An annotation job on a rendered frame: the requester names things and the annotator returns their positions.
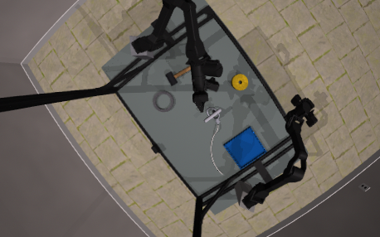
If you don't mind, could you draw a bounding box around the grey rounded bar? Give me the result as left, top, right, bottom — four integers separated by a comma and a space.
204, 109, 222, 123

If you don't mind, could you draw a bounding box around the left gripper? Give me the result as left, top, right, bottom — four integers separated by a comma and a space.
192, 75, 208, 113

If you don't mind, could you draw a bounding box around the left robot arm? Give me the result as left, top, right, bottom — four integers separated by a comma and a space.
131, 0, 223, 92

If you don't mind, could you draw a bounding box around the yellow cylinder with center hole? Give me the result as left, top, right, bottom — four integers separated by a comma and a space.
231, 74, 248, 90

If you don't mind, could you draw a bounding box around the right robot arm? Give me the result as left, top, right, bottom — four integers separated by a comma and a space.
242, 98, 314, 210

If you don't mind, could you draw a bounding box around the black rubber mallet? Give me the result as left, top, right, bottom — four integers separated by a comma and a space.
166, 66, 191, 86

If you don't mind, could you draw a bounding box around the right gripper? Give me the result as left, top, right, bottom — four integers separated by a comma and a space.
290, 94, 318, 127

